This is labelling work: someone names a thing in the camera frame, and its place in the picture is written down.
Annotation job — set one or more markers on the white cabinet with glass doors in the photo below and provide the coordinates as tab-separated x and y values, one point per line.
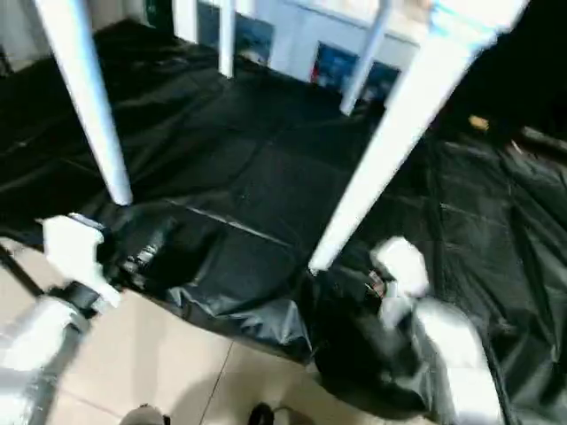
288	26

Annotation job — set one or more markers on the dark robot right foot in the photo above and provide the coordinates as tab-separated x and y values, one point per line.
266	415

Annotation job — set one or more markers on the white plastic table leg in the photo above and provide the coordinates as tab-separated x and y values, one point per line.
390	146
227	40
88	97
367	53

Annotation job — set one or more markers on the red item in cabinet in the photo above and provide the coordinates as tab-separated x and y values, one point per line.
315	71

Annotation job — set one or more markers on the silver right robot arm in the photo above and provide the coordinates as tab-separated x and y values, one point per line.
447	354

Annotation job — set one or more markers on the dark cabinet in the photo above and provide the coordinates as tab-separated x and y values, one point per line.
531	79

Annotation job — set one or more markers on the small yellow label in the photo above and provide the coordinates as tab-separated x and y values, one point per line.
478	121

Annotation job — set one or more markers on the black work table frame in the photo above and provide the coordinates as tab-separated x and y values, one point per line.
20	270

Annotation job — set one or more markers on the black plastic mat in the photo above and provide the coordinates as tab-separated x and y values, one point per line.
243	177

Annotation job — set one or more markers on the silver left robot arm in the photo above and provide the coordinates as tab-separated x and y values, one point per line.
35	332

